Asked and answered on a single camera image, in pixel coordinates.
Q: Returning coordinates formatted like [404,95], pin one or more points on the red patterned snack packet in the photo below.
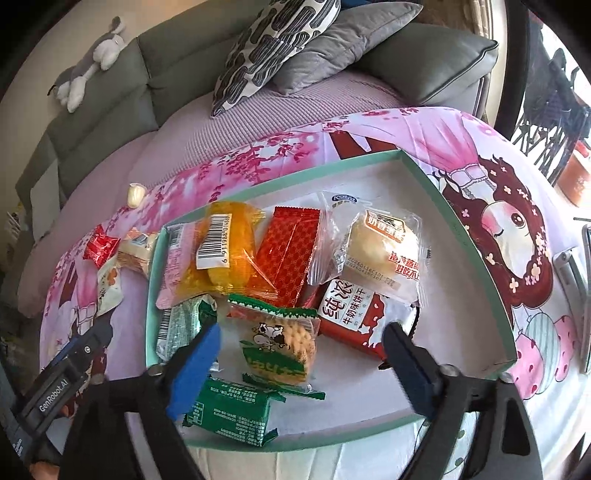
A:
[285,252]

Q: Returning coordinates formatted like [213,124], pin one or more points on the cracker sandwich packet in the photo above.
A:
[135,251]

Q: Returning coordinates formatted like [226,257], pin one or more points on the grey sofa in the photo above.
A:
[121,89]

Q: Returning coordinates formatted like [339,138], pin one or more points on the black white patterned pillow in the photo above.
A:
[280,31]

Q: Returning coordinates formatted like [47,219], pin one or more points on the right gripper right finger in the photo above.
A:
[417,371]

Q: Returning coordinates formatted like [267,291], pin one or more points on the red white milk biscuit packet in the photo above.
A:
[357,316]

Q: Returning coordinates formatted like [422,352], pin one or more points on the red shiny snack bag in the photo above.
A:
[100,247]

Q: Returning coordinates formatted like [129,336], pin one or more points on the clear bread bun packet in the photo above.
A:
[364,242]

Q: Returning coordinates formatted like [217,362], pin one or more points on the pink sofa seat cover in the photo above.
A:
[127,147]

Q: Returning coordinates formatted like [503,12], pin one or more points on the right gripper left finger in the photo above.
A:
[188,369]

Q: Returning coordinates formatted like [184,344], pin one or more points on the grey white plush toy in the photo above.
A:
[69,86]

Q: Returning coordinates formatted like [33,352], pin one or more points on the white orange small packet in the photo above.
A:
[109,290]

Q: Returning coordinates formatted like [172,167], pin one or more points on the pink snack packet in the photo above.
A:
[180,247]

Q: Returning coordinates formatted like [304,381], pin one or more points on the pink cartoon tablecloth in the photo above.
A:
[516,220]

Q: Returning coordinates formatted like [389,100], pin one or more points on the green white snack packet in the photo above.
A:
[180,324]

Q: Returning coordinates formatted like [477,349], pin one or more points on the green biscuit packet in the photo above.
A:
[235,411]

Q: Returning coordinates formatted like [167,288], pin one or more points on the jelly cup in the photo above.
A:
[135,195]

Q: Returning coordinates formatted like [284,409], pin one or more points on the grey plain pillow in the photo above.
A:
[354,33]

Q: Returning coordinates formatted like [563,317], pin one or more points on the snoopy cracker packet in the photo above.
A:
[279,347]

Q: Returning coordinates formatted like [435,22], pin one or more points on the orange yellow snack packet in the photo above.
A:
[224,254]

